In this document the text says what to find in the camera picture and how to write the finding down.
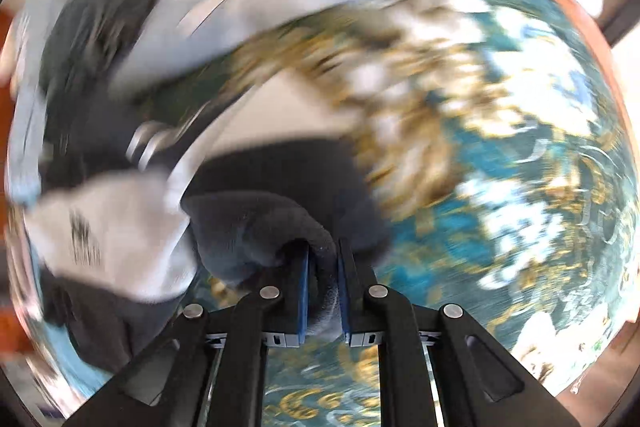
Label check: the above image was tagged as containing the black and cream fleece jacket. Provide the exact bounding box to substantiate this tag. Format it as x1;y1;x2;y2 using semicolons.
24;0;390;373

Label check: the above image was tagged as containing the orange wooden headboard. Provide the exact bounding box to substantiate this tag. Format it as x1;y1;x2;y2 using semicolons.
1;79;34;362

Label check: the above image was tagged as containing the teal floral bed blanket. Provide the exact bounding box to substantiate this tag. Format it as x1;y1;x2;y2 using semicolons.
49;0;640;427

